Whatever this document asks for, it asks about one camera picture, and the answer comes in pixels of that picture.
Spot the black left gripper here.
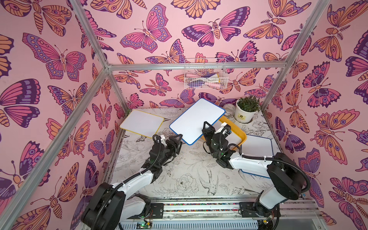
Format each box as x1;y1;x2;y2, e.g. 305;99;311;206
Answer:
157;135;182;169

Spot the blue-framed whiteboard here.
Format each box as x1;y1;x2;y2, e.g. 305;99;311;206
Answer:
241;135;274;179
169;99;225;145

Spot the yellow plastic storage tray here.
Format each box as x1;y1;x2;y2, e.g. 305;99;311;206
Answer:
202;116;247;147

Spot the yellow-framed whiteboard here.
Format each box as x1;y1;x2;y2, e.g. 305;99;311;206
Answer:
226;125;247;146
119;109;164;138

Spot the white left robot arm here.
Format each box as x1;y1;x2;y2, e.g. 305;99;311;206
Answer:
80;134;183;230

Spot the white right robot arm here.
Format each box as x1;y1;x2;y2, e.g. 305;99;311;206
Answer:
202;121;311;218

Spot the white plant pot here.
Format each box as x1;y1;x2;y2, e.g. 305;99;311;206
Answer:
233;102;257;124

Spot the green potted plant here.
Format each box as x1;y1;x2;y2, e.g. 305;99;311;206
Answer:
237;96;261;113

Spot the green circuit board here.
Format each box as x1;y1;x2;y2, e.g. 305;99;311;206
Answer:
136;221;152;230

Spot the white wire wall basket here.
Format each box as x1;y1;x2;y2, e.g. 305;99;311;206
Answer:
183;60;229;90

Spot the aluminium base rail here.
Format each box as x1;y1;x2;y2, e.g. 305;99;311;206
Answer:
115;195;328;230

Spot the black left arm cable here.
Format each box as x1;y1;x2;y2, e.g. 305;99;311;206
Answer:
90;134;163;230

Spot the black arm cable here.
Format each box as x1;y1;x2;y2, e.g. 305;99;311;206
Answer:
218;126;311;199
90;134;163;230

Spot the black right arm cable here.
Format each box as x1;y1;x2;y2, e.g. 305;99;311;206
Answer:
218;126;311;199

